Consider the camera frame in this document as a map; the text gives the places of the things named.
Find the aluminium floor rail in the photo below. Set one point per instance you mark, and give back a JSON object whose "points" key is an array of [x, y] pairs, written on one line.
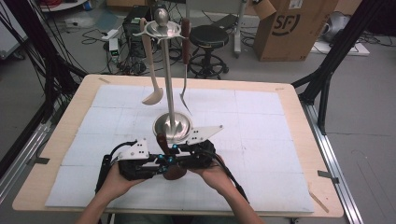
{"points": [[330, 155], [21, 155]]}

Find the person's left hand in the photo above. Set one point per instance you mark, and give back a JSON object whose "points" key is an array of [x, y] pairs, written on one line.
{"points": [[113, 185]]}

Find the brown wooden rice paddle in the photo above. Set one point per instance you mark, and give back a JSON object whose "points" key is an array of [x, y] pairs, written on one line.
{"points": [[162, 143]]}

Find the white grid mat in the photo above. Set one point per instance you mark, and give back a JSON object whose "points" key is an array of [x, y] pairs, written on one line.
{"points": [[264, 140]]}

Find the steel utensil rack stand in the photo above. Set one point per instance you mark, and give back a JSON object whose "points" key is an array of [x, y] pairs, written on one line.
{"points": [[168, 77]]}

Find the white round table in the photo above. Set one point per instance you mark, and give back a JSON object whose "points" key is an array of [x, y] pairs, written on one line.
{"points": [[62, 4]]}

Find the tan tape strip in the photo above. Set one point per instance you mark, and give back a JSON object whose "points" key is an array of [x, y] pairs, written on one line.
{"points": [[319, 202]]}

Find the person's right hand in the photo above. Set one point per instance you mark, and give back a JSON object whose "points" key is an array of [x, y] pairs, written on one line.
{"points": [[216, 175]]}

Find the small white device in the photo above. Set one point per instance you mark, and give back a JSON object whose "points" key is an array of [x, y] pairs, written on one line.
{"points": [[114, 46]]}

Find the black round stool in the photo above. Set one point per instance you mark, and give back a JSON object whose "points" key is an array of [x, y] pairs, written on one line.
{"points": [[208, 35]]}

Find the grey tape piece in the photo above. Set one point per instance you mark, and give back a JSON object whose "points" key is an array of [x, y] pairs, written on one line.
{"points": [[328, 176], [42, 160]]}

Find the white flat board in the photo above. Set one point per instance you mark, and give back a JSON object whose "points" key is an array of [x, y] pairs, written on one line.
{"points": [[361, 49]]}

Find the brown cardboard box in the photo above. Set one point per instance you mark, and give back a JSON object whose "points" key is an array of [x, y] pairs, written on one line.
{"points": [[289, 34]]}

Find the black metal frame post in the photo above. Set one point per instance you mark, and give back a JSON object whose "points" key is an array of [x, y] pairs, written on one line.
{"points": [[40, 46], [339, 46]]}

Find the white stand post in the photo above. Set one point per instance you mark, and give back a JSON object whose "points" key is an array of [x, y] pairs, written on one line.
{"points": [[239, 28]]}

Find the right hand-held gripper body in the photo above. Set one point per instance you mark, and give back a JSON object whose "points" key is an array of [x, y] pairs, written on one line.
{"points": [[199, 155]]}

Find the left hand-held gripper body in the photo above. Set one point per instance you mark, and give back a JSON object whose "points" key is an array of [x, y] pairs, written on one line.
{"points": [[134, 168]]}

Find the grey round device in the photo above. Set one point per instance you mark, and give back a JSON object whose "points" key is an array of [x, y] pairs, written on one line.
{"points": [[336, 26]]}

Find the black computer tower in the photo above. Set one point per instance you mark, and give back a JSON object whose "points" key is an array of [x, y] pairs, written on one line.
{"points": [[137, 28]]}

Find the white power strip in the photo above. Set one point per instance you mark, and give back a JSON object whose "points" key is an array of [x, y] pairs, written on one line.
{"points": [[110, 33]]}

